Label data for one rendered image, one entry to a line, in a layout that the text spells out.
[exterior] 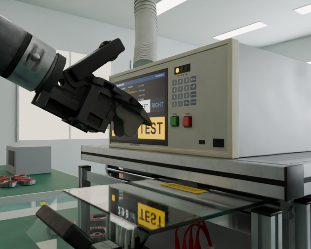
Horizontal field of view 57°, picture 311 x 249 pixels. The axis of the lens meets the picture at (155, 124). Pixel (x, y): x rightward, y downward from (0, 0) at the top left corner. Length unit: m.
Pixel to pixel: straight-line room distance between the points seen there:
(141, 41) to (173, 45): 5.13
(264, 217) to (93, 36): 5.66
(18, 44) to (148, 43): 1.55
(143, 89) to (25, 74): 0.33
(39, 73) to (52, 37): 5.19
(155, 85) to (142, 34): 1.36
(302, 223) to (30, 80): 0.46
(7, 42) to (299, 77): 0.57
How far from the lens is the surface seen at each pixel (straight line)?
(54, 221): 0.37
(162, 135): 0.63
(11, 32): 0.44
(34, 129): 5.30
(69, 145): 5.49
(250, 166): 0.45
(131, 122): 0.51
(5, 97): 5.24
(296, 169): 0.44
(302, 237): 0.53
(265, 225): 0.43
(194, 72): 0.57
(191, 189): 0.49
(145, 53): 1.87
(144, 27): 2.04
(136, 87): 0.72
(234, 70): 0.51
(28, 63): 0.44
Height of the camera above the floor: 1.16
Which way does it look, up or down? 1 degrees up
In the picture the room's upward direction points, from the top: straight up
